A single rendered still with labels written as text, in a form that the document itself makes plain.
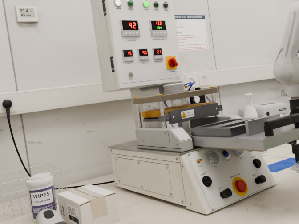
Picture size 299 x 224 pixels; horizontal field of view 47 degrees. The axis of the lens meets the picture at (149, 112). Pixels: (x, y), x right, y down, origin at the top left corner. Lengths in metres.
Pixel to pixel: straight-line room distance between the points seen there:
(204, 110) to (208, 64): 0.94
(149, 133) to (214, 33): 1.20
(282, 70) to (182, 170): 0.44
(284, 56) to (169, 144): 0.45
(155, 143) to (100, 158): 0.63
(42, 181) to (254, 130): 0.69
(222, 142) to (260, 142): 0.13
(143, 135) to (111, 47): 0.36
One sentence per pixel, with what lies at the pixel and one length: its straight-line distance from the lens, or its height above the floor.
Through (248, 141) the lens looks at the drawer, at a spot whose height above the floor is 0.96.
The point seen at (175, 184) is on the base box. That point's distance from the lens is 1.11.
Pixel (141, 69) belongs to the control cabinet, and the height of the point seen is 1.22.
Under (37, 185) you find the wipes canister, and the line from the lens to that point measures 1.19.
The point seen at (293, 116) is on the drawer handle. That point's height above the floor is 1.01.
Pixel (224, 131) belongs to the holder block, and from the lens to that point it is 1.00.
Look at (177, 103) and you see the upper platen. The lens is 1.27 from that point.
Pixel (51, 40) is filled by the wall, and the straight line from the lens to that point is 1.69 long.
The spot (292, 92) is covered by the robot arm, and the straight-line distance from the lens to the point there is 1.27.
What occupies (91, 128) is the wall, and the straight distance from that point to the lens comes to 1.72.
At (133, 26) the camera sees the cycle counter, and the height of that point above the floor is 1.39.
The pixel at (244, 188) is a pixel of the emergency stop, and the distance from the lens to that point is 1.14.
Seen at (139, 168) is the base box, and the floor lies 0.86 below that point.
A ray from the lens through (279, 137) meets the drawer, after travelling 0.96.
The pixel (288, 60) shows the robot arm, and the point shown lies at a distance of 1.14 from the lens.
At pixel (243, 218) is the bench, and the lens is 1.01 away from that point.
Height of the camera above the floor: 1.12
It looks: 3 degrees down
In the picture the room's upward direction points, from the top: 8 degrees counter-clockwise
